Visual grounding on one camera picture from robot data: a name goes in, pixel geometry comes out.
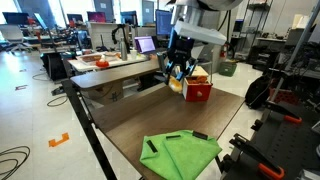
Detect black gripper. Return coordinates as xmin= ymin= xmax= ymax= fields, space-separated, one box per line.
xmin=164 ymin=29 xmax=198 ymax=83

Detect small red object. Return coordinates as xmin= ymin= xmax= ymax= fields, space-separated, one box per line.
xmin=95 ymin=58 xmax=111 ymax=69

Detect orange items inside drawer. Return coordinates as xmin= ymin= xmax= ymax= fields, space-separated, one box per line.
xmin=187 ymin=76 xmax=210 ymax=85

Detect red wooden drawer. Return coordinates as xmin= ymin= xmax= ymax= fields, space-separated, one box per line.
xmin=182 ymin=76 xmax=213 ymax=103

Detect grey office chair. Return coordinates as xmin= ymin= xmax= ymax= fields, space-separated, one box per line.
xmin=194 ymin=44 xmax=216 ymax=76

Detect open laptop with purple screen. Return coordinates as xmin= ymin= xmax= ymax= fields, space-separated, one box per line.
xmin=134 ymin=35 xmax=157 ymax=55

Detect green plastic basket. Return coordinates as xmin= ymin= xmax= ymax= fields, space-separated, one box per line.
xmin=218 ymin=61 xmax=238 ymax=78

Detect red fire extinguisher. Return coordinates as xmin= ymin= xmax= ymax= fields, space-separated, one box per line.
xmin=219 ymin=41 xmax=230 ymax=59

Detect computer monitor with blue screen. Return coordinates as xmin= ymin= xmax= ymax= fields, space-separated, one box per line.
xmin=155 ymin=9 xmax=174 ymax=37

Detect metal water bottle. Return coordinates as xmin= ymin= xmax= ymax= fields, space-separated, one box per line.
xmin=119 ymin=37 xmax=129 ymax=62

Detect dark wooden raised shelf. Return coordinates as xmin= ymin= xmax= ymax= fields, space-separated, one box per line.
xmin=70 ymin=58 xmax=168 ymax=90

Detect white office desk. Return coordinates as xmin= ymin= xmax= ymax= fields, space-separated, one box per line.
xmin=67 ymin=51 xmax=149 ymax=74

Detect cardboard box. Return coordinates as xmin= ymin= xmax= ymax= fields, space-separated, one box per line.
xmin=81 ymin=80 xmax=125 ymax=106

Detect black backpack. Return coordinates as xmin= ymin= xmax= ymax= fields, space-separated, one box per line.
xmin=244 ymin=75 xmax=274 ymax=110

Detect green microfiber cloth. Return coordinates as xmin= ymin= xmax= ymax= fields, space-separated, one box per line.
xmin=139 ymin=129 xmax=223 ymax=180

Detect white tray with food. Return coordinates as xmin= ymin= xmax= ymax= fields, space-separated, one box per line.
xmin=76 ymin=51 xmax=122 ymax=65

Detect background monitor with pink screen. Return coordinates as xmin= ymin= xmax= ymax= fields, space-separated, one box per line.
xmin=86 ymin=11 xmax=107 ymax=24

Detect red plastic crate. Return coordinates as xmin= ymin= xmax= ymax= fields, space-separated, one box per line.
xmin=269 ymin=87 xmax=301 ymax=106

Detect silver aluminium pole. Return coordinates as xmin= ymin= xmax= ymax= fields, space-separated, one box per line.
xmin=269 ymin=0 xmax=320 ymax=103

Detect black perforated work table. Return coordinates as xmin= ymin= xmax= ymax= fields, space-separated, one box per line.
xmin=221 ymin=99 xmax=320 ymax=180

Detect orange floor tape marker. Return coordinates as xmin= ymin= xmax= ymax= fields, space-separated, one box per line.
xmin=48 ymin=132 xmax=70 ymax=148

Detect white office chair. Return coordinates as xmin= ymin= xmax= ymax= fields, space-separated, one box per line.
xmin=0 ymin=24 xmax=33 ymax=54

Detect dark background monitor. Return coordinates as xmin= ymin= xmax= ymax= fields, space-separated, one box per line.
xmin=1 ymin=12 xmax=30 ymax=26

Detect black metal table frame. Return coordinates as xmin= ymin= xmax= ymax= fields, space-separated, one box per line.
xmin=61 ymin=79 xmax=118 ymax=180

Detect black clamp with orange handle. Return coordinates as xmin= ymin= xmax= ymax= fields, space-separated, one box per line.
xmin=265 ymin=100 xmax=303 ymax=125
xmin=229 ymin=133 xmax=286 ymax=180

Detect black floor cable loop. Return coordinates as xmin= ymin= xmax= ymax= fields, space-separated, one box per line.
xmin=46 ymin=95 xmax=69 ymax=108

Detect black coiled floor cable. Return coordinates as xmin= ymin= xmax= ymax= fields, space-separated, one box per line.
xmin=0 ymin=145 xmax=31 ymax=180

